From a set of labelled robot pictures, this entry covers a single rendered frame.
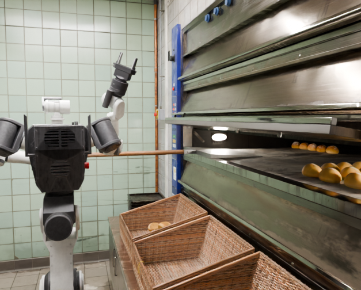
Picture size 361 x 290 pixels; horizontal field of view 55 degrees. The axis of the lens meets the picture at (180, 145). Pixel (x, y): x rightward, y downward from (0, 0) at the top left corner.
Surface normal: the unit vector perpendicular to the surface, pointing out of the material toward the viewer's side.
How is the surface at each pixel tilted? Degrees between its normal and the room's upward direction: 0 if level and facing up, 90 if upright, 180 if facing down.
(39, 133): 90
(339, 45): 90
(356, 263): 70
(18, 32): 90
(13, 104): 90
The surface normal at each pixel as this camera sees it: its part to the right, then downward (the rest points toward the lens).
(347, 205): -0.96, 0.02
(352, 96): -0.90, -0.32
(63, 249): 0.29, -0.06
